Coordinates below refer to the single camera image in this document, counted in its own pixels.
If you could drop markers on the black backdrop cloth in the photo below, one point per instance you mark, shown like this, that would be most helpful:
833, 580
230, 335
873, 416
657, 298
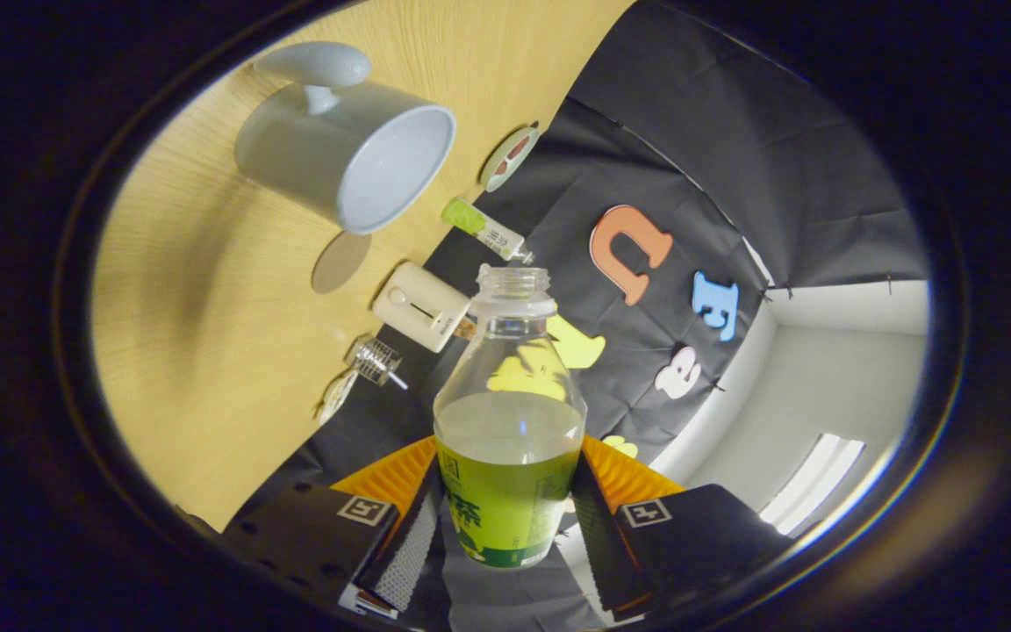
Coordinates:
690, 132

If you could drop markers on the slim green drink bottle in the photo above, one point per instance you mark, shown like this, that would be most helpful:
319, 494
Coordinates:
488, 230

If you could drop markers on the white cup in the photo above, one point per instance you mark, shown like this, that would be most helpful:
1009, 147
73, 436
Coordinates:
304, 149

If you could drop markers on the green label juice bottle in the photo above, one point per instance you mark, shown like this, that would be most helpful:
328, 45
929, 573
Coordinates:
505, 509

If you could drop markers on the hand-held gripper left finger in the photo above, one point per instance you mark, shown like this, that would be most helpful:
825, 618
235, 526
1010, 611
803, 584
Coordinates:
405, 553

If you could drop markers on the ceiling light panel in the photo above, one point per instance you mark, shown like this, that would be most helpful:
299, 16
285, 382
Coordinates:
813, 483

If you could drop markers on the pale green plate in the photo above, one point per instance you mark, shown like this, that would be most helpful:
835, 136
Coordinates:
495, 180

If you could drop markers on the purple straw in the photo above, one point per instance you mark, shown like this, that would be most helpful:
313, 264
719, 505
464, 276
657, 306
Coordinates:
397, 382

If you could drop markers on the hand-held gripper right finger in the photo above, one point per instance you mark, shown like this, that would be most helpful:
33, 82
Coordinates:
699, 535

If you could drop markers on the white toaster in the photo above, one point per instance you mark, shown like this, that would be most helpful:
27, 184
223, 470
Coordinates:
418, 307

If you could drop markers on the brown bread slice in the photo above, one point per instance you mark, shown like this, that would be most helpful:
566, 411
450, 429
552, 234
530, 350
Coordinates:
464, 327

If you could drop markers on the wooden table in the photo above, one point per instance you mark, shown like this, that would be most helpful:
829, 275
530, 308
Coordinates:
207, 351

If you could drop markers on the small white food tray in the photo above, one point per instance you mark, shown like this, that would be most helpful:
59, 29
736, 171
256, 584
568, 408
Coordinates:
336, 397

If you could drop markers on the metal mesh holder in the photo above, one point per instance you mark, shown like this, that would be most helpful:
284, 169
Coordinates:
374, 360

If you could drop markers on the round brown coaster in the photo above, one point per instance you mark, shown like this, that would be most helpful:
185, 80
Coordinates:
340, 263

